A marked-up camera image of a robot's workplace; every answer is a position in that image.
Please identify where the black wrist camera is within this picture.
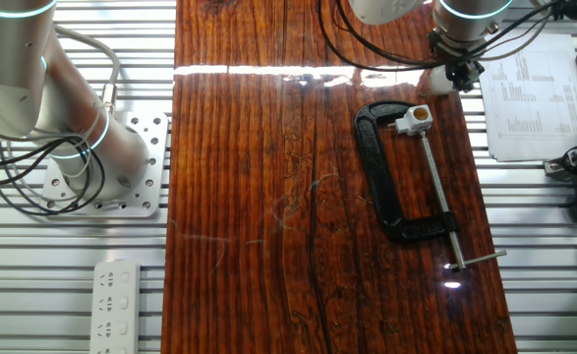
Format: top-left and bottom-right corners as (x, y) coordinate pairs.
(550, 0), (577, 22)

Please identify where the brown wooden board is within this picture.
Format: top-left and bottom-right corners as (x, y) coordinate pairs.
(159, 0), (518, 354)

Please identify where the black base cable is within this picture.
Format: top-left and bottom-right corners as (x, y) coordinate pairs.
(0, 137), (106, 218)

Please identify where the white light bulb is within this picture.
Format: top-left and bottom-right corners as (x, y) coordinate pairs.
(428, 66), (456, 96)

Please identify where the white power strip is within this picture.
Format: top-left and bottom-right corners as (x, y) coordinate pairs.
(89, 260), (142, 354)

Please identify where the printed white paper sheet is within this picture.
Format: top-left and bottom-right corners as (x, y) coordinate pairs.
(478, 31), (577, 163)

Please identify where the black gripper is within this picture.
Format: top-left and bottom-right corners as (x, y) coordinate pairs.
(428, 28), (489, 92)

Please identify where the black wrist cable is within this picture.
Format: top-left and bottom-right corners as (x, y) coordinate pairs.
(316, 0), (564, 73)

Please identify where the black C-clamp with steel screw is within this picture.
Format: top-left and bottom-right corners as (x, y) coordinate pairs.
(353, 100), (508, 272)

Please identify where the white plug socket adapter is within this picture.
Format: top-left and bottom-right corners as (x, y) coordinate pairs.
(387, 103), (434, 137)

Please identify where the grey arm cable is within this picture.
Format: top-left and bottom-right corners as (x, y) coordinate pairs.
(477, 19), (552, 63)

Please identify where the thin white cable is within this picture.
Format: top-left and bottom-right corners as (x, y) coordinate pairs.
(2, 97), (103, 181)

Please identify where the thick grey base cable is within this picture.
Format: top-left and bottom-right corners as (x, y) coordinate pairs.
(54, 24), (122, 115)

